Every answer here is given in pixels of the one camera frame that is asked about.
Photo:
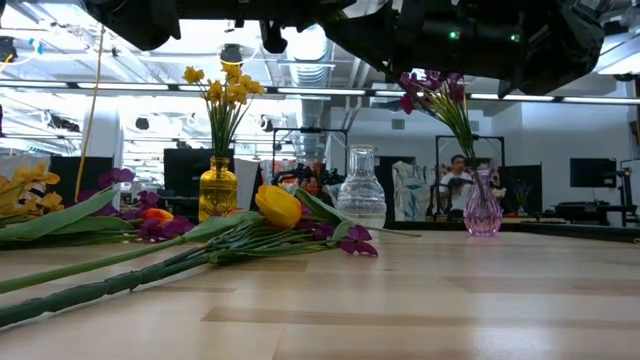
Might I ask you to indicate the purple artificial flower bunch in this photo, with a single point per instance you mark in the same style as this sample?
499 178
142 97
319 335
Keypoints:
407 102
357 241
116 176

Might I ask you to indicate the yellow artificial flower bunch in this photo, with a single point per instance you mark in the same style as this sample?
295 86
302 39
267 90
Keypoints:
27 177
222 125

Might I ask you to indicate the amber glass vase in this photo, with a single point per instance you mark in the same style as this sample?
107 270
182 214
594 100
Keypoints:
218 195

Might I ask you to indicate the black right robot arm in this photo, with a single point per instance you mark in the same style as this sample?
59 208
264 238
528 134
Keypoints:
550 45

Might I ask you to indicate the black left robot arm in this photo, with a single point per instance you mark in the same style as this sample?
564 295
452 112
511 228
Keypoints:
130 22

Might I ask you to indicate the clear glass vase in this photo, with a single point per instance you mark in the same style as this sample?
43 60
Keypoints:
361 200

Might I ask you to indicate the pink glass vase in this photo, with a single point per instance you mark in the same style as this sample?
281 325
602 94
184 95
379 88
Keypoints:
482 215

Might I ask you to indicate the blue potted flowers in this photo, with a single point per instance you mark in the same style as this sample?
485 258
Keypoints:
521 192

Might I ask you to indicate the long ceiling light strip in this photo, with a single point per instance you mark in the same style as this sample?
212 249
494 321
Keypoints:
125 86
320 91
515 97
600 100

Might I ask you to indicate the floral patterned cloth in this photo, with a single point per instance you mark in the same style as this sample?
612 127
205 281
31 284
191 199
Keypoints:
285 167

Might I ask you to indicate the white teal patterned cloth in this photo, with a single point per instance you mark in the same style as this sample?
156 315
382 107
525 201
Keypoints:
410 190

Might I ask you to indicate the black monitor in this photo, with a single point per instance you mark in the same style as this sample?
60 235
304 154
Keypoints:
530 185
592 172
80 175
180 170

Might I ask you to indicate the white pillar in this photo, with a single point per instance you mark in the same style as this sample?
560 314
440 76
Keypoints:
102 140

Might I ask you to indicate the black desk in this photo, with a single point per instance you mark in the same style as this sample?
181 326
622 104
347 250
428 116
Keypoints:
590 207

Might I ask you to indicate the black ceiling camera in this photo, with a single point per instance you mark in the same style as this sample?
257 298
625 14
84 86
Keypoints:
231 52

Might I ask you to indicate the silver ventilation duct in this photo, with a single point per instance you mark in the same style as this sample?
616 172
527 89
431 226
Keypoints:
310 75

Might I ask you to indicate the black background rig frame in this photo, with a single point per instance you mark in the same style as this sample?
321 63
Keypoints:
310 130
470 136

